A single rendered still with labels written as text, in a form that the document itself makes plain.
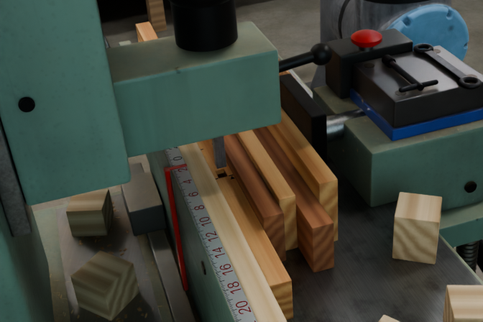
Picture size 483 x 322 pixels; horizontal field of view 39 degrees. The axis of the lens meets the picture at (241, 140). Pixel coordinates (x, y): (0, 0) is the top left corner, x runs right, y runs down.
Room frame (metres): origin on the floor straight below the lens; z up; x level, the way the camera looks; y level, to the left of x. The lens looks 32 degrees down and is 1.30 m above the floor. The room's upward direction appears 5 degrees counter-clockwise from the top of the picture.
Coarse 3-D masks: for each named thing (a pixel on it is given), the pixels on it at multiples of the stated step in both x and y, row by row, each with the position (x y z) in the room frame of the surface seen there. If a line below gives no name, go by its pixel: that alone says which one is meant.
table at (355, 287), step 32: (160, 192) 0.63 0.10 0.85; (352, 192) 0.53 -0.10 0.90; (352, 224) 0.48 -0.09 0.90; (384, 224) 0.48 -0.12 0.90; (448, 224) 0.51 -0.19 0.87; (480, 224) 0.51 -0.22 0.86; (192, 256) 0.47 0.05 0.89; (288, 256) 0.45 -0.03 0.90; (352, 256) 0.44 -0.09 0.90; (384, 256) 0.44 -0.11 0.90; (448, 256) 0.43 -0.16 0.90; (320, 288) 0.41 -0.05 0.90; (352, 288) 0.40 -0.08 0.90; (384, 288) 0.40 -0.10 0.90; (416, 288) 0.40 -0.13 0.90; (288, 320) 0.38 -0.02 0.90; (320, 320) 0.37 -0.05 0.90; (352, 320) 0.37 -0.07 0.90; (416, 320) 0.36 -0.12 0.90
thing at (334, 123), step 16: (288, 80) 0.59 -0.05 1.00; (288, 96) 0.57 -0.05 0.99; (304, 96) 0.56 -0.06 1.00; (288, 112) 0.57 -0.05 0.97; (304, 112) 0.53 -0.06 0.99; (320, 112) 0.52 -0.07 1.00; (352, 112) 0.57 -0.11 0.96; (304, 128) 0.53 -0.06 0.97; (320, 128) 0.52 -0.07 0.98; (336, 128) 0.56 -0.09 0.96; (320, 144) 0.52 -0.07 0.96
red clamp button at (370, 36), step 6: (360, 30) 0.63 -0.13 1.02; (366, 30) 0.62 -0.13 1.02; (372, 30) 0.62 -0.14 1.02; (354, 36) 0.62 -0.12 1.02; (360, 36) 0.61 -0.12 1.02; (366, 36) 0.61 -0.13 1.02; (372, 36) 0.61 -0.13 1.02; (378, 36) 0.61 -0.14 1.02; (354, 42) 0.61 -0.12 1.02; (360, 42) 0.60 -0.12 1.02; (366, 42) 0.60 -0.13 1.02; (372, 42) 0.60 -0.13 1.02; (378, 42) 0.61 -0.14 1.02
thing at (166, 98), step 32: (256, 32) 0.54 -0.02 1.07; (128, 64) 0.50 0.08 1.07; (160, 64) 0.49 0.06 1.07; (192, 64) 0.49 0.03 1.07; (224, 64) 0.49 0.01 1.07; (256, 64) 0.50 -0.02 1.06; (128, 96) 0.47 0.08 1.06; (160, 96) 0.48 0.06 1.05; (192, 96) 0.48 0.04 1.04; (224, 96) 0.49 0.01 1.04; (256, 96) 0.50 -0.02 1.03; (128, 128) 0.47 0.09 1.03; (160, 128) 0.48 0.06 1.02; (192, 128) 0.48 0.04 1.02; (224, 128) 0.49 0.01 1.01; (256, 128) 0.50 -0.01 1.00
